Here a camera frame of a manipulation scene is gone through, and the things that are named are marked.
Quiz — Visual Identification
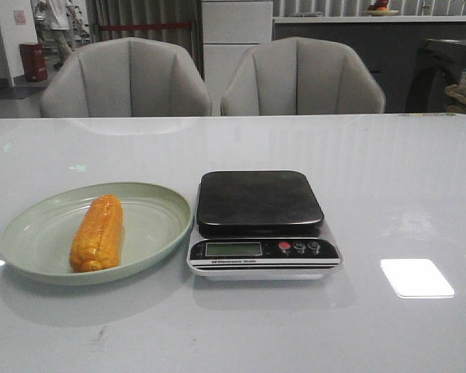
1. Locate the grey chair on right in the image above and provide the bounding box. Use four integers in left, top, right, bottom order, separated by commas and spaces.
221, 37, 386, 117

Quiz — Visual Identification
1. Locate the white cabinet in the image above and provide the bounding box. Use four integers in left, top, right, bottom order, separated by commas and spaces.
200, 1, 273, 116

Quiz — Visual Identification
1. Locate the fruit bowl on counter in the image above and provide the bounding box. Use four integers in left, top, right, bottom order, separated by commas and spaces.
363, 0, 399, 16

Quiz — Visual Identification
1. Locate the person in white clothes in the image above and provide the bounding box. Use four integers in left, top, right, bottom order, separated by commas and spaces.
35, 0, 82, 71

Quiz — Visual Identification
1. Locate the red barrier tape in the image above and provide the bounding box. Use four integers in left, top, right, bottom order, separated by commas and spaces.
96, 22, 192, 32

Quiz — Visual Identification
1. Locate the grey chair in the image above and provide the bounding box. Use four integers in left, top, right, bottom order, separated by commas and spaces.
221, 37, 386, 117
40, 37, 211, 118

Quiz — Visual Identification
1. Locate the dark appliance at right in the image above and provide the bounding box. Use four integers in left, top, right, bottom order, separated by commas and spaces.
405, 39, 466, 113

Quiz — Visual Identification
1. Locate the pale green plate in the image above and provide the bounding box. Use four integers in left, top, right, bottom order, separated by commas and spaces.
0, 183, 193, 286

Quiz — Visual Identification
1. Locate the yellow corn cob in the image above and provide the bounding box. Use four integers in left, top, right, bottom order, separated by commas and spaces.
69, 194, 123, 273

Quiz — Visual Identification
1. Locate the grey chair on left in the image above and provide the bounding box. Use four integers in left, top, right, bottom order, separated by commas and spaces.
40, 37, 211, 118

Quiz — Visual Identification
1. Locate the black silver kitchen scale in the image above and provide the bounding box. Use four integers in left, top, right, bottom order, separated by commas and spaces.
186, 170, 343, 281

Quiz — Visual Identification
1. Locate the grey counter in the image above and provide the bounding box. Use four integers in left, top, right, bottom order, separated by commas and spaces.
273, 16, 466, 113

